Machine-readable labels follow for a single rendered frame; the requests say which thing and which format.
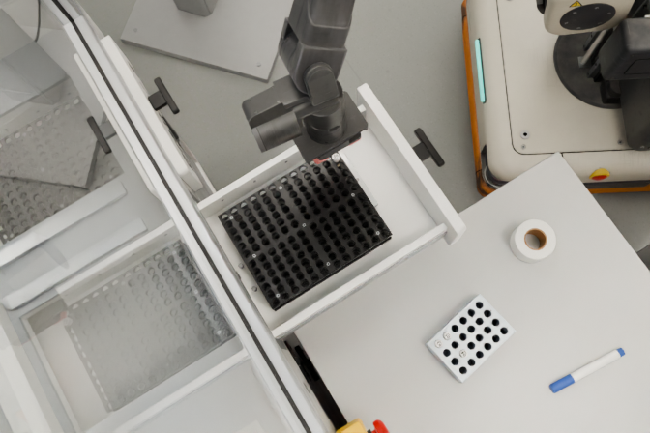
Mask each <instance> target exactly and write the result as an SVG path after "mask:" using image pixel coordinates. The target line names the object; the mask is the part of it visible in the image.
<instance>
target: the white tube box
mask: <svg viewBox="0 0 650 433"><path fill-rule="evenodd" d="M515 331H516V330H515V329H514V328H513V327H512V326H511V325H510V324H509V323H508V322H507V321H506V320H505V319H504V318H503V317H502V316H501V315H500V314H499V313H498V312H497V311H496V310H495V309H494V308H493V307H492V306H491V304H490V303H489V302H488V301H487V300H486V299H485V298H484V297H483V296H482V295H481V294H479V295H477V296H476V297H475V298H473V299H472V300H471V301H470V302H469V303H468V304H467V305H466V306H465V307H464V308H463V309H462V310H461V311H460V312H459V313H458V314H457V315H456V316H454V317H453V318H452V319H451V320H450V321H449V322H448V323H447V324H446V325H445V326H444V327H443V328H442V329H441V330H440V331H439V332H438V333H437V334H435V335H434V336H433V337H432V338H431V339H430V340H429V341H428V342H427V343H426V344H425V345H426V346H427V347H428V348H429V349H430V351H431V352H432V353H433V354H434V355H435V356H436V357H437V358H438V359H439V360H440V361H441V362H442V364H443V365H444V366H445V367H446V368H447V369H448V370H449V371H450V372H451V373H452V374H453V376H454V377H455V378H456V379H457V380H458V381H459V382H460V383H463V382H464V381H465V380H466V379H467V378H468V377H469V376H470V375H471V374H472V373H473V372H474V371H475V370H476V369H478V368H479V367H480V366H481V365H482V364H483V363H484V362H485V361H486V360H487V359H488V358H489V357H490V356H491V355H492V354H493V353H494V352H495V351H496V350H497V349H498V348H499V347H500V346H501V345H502V344H503V343H504V342H505V341H506V340H507V339H508V338H509V337H510V336H512V335H513V334H514V333H515ZM445 332H449V333H450V334H451V336H452V337H451V339H449V340H445V339H444V338H443V334H444V333H445ZM436 340H441V341H442V342H443V346H442V347H441V348H437V347H435V345H434V343H435V341H436ZM461 350H466V351H467V353H468V355H467V357H465V358H463V357H461V356H460V355H459V351H461Z"/></svg>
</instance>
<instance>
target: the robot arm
mask: <svg viewBox="0 0 650 433"><path fill-rule="evenodd" d="M354 4H355V0H293V3H292V6H291V10H290V14H289V17H286V18H285V19H284V23H283V26H282V30H281V36H280V40H279V44H278V52H279V55H280V57H281V59H282V61H283V63H284V65H285V67H286V68H287V70H288V72H289V75H287V76H285V77H282V78H280V79H278V80H275V81H273V84H274V86H272V87H270V88H268V89H266V90H264V91H262V92H260V93H258V94H256V95H254V96H252V97H250V98H248V99H246V100H244V101H243V103H242V109H243V111H244V113H245V116H246V120H248V123H249V125H250V127H251V132H252V135H254V138H255V140H256V142H257V144H258V148H259V149H260V151H261V153H263V152H266V151H268V150H270V149H273V148H275V147H277V146H279V145H281V144H283V143H285V142H288V141H290V140H293V142H294V143H295V145H296V146H297V148H298V150H299V151H300V153H301V155H302V157H303V159H304V160H305V162H306V163H310V162H311V161H312V160H313V161H314V162H315V163H316V164H319V163H321V162H323V161H324V160H326V159H328V158H329V156H331V155H333V154H335V153H336V152H338V151H340V150H341V149H343V148H345V147H347V146H350V145H352V144H354V143H356V142H357V141H359V140H361V138H362V136H361V132H362V131H363V130H368V122H367V121H366V119H365V118H364V116H363V115H362V113H361V112H360V110H359V109H358V107H357V106H356V104H355V103H354V101H353V100H352V99H351V97H350V96H349V94H348V93H347V92H346V91H343V89H342V87H341V85H340V83H339V82H338V81H337V79H338V77H339V75H340V70H341V67H342V64H343V62H344V59H345V56H346V53H347V49H346V47H345V46H344V44H345V42H346V39H347V36H348V33H349V30H350V26H351V21H352V12H353V7H354Z"/></svg>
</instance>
